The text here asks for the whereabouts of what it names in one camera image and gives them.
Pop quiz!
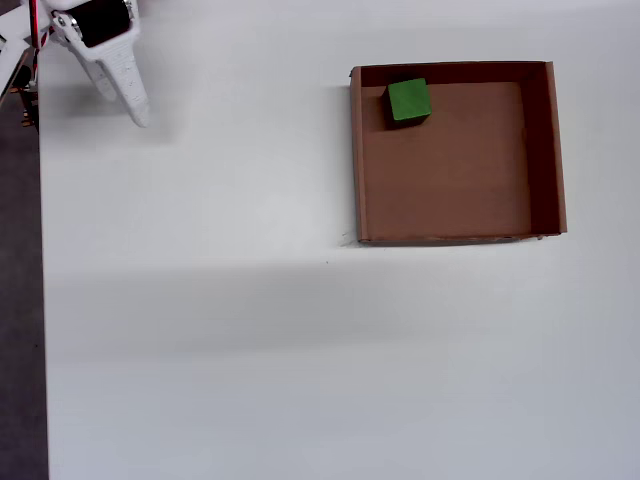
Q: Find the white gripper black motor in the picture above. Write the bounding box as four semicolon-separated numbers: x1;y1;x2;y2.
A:
37;0;153;130

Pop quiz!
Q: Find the green cube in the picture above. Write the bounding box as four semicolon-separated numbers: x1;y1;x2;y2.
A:
385;76;433;129

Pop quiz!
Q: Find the brown cardboard box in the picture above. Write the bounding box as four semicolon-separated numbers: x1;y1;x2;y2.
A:
347;59;569;248

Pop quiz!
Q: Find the thin red wire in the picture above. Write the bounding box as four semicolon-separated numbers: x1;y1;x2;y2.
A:
26;0;51;89

